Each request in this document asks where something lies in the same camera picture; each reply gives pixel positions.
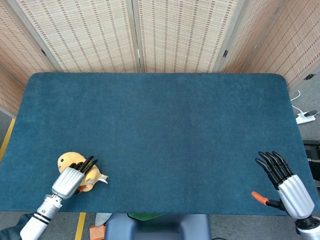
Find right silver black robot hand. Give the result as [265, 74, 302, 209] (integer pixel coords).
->
[250, 150, 315, 220]

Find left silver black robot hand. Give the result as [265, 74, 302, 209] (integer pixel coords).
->
[51, 155, 99, 200]

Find yellow duck toy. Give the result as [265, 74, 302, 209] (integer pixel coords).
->
[57, 151, 110, 193]

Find grey cloth piece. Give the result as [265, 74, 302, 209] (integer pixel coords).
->
[94, 212, 114, 232]

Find orange block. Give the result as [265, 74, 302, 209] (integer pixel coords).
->
[89, 224, 106, 240]

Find dark green cloth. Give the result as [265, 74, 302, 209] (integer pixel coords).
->
[0, 212, 36, 240]

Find white power strip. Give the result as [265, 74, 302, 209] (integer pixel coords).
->
[295, 111, 317, 125]

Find green sheet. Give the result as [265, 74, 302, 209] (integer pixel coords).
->
[127, 212, 166, 222]

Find blue-grey robot torso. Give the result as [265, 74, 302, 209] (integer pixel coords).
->
[104, 213, 212, 240]

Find blue table mat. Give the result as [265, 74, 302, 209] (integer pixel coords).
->
[0, 72, 313, 217]

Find woven folding screen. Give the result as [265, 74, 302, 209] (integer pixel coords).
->
[0, 0, 320, 118]

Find black equipment frame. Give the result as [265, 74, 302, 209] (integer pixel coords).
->
[302, 139, 320, 181]

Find white power cable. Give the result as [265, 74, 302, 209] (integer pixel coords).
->
[290, 89, 307, 116]

